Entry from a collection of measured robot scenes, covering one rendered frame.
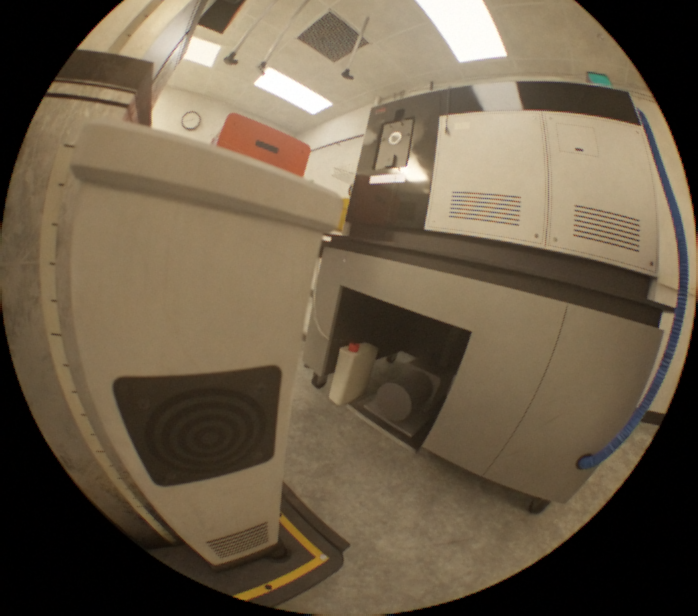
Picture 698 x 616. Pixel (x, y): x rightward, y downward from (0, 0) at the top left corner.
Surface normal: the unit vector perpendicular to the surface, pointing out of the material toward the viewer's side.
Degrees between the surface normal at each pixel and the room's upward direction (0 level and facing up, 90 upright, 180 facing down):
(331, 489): 0
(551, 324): 90
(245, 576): 0
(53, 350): 90
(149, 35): 90
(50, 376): 90
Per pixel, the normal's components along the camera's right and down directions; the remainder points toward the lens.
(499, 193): -0.70, -0.11
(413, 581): 0.21, -0.98
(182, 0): 0.72, 0.20
